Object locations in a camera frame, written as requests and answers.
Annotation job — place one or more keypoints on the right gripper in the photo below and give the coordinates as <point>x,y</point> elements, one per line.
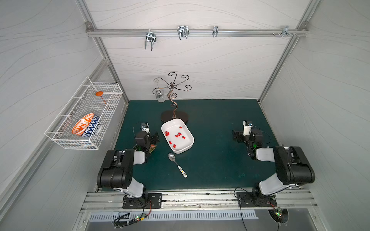
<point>237,135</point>

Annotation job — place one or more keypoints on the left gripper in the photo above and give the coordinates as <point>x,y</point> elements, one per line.
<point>154,138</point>

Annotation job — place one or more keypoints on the white storage box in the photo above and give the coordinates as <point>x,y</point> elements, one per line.
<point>172,127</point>

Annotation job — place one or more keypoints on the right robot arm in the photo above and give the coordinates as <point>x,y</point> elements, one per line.
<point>292,168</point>

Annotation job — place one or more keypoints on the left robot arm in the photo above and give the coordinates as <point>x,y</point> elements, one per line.
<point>116,171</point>

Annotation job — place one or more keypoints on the green snack packet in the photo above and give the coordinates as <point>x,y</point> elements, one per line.
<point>152,148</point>

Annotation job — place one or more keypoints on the black metal cup stand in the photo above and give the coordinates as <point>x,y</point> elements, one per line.
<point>171,96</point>

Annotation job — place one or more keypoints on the glass cup on stand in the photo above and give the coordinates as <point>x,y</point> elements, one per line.
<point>160,95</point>

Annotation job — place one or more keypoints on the orange blue patterned bowl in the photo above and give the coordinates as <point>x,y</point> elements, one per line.
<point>86,125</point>

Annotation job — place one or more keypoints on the orange small spoon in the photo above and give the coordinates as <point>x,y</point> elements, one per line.
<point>100,94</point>

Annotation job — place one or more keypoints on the white vent strip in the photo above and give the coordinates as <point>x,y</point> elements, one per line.
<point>217,215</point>

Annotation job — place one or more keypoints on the round black fan board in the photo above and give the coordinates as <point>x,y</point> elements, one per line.
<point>279,215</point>

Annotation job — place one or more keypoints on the metal double hook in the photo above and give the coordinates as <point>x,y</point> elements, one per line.
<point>150,38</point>

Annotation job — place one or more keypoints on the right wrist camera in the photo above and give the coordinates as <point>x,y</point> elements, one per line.
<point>247,126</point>

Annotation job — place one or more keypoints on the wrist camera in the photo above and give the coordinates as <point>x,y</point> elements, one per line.
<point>145,127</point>
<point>247,126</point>

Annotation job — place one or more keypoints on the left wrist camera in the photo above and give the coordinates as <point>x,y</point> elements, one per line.
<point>145,127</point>

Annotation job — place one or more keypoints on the spoon with white handle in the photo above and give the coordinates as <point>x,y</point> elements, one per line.
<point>171,156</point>

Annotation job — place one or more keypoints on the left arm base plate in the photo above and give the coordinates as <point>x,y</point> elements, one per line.
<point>147,201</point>

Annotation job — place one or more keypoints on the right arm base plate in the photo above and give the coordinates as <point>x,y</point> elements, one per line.
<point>249,200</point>

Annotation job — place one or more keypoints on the white wire basket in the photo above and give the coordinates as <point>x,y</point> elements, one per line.
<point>83,102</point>

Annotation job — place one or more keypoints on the aluminium front rail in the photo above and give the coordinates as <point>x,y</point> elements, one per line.
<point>211,199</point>

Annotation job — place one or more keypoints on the aluminium rail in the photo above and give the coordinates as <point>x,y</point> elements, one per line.
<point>194,33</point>
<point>211,199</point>

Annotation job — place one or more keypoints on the aluminium top rail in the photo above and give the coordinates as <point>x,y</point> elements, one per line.
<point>194,33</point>

